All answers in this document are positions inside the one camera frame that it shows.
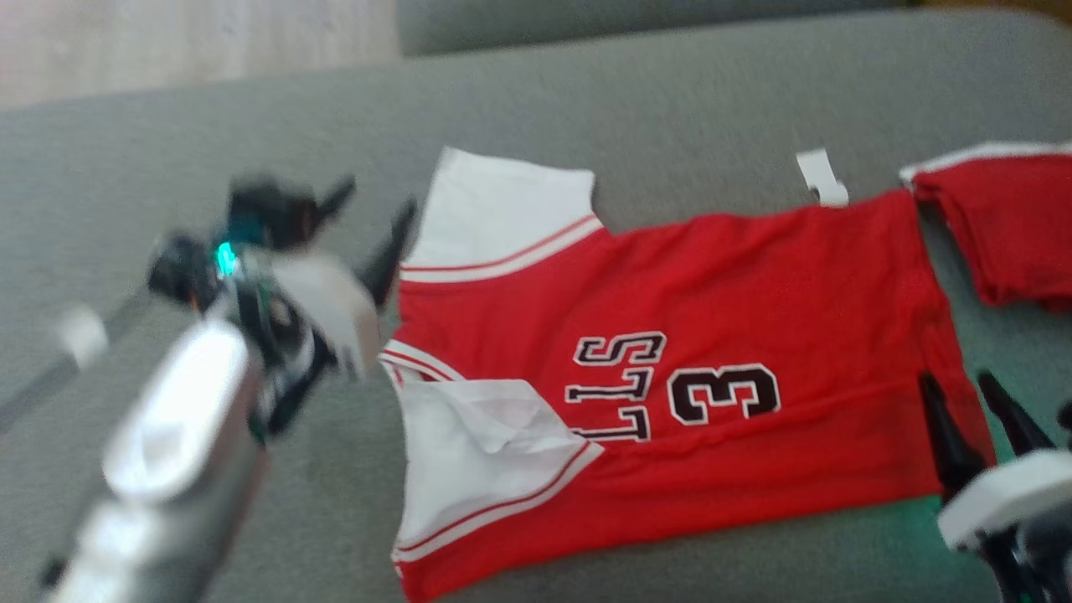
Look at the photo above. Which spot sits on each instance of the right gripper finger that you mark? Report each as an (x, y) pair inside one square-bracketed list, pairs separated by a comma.
[(1017, 423), (946, 444)]

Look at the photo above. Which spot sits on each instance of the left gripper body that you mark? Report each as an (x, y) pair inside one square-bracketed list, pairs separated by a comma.
[(285, 276)]

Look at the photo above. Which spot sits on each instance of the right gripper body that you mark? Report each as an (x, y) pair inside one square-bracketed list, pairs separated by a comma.
[(1013, 502)]

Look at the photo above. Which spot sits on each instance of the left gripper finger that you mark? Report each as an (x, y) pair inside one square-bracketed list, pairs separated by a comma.
[(337, 198), (387, 255)]

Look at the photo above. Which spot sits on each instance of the red shorts with white trim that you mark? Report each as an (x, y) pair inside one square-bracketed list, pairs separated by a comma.
[(1005, 234)]

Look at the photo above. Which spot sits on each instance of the red white basketball jersey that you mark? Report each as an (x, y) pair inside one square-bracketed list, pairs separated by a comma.
[(754, 285)]

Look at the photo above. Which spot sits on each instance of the grey fabric sofa seat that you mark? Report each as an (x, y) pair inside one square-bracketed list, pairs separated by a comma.
[(670, 100)]

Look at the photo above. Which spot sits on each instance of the large grey sofa cushion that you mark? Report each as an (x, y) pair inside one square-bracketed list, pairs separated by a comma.
[(628, 21)]

